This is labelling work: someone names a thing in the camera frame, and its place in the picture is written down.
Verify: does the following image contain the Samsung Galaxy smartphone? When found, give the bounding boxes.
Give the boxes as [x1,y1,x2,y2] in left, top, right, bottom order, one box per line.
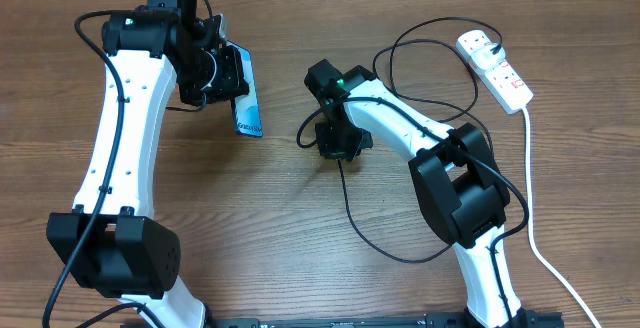
[227,41,263,138]

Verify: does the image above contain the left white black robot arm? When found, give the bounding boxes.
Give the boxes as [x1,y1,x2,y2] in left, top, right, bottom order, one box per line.
[46,0,262,327]

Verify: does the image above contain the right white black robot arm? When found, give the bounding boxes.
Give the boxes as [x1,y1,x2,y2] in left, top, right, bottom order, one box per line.
[304,59,526,327]

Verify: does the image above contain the white charger plug adapter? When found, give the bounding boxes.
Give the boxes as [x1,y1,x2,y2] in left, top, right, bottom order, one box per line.
[471,45,506,75]

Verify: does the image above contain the white power strip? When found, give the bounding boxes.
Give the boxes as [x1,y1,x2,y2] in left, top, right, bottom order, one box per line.
[456,30,533,114]

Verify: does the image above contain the white power strip cord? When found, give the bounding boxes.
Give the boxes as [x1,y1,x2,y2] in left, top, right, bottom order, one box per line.
[520,106,604,328]

